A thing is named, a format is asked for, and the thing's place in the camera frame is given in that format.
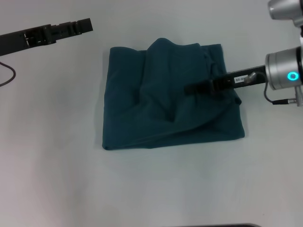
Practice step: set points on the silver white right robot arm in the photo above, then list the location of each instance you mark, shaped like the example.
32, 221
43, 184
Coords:
286, 68

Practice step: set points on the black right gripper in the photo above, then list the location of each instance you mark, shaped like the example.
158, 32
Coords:
239, 79

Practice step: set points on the teal t-shirt with FREE print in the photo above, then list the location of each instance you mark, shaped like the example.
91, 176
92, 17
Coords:
165, 106

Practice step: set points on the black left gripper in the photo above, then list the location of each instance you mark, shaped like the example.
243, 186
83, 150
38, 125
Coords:
23, 40

